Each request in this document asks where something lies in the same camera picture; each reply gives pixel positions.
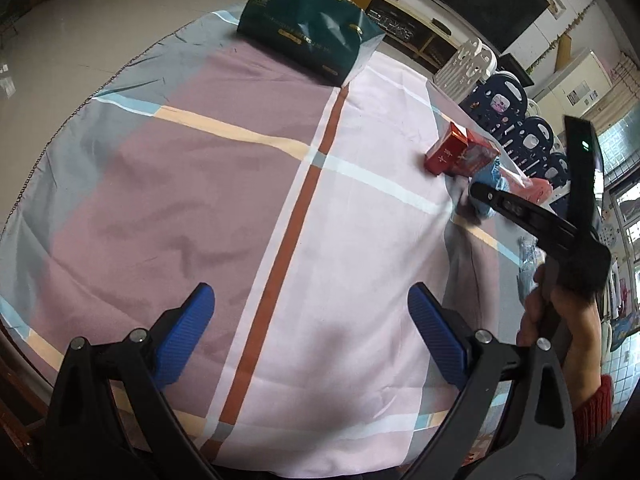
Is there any white standing air conditioner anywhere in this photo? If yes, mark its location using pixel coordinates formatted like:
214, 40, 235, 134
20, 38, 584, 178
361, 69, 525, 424
532, 50, 613, 121

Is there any light blue wrapper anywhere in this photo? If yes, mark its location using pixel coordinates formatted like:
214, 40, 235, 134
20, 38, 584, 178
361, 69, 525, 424
470, 160, 511, 221

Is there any window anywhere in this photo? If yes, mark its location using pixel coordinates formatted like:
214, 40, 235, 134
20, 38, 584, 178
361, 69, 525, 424
595, 110, 640, 241

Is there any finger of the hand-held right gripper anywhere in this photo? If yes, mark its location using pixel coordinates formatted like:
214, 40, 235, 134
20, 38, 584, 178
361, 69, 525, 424
469, 181, 583, 249

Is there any dark green paper bag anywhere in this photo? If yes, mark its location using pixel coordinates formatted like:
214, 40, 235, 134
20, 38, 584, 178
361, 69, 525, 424
236, 0, 386, 86

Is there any pink plastic item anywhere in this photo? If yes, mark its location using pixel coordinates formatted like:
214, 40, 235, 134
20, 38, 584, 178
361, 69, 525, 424
505, 172, 553, 206

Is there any clear blue plastic wrapper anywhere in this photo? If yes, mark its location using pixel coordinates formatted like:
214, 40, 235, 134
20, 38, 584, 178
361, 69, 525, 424
515, 235, 546, 301

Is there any plaid pink grey tablecloth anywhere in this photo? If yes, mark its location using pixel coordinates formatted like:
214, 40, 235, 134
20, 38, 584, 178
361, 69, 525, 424
0, 2, 531, 478

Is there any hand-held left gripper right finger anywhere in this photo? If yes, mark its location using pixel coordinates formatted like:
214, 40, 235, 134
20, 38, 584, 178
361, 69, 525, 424
400, 282, 583, 480

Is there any person's right hand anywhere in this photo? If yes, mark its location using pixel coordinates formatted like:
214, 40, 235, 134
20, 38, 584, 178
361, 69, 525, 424
516, 264, 603, 409

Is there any black television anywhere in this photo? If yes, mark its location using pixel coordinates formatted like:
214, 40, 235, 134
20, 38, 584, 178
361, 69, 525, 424
400, 0, 550, 53

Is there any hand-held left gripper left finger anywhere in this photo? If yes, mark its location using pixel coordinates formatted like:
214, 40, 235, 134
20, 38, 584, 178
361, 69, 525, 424
42, 282, 221, 480

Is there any red cigarette box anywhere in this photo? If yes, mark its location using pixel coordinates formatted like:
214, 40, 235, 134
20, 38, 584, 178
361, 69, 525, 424
425, 121, 473, 176
452, 132, 501, 178

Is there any yellow wooden television cabinet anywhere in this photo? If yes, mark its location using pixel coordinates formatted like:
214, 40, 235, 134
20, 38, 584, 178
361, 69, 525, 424
299, 0, 453, 68

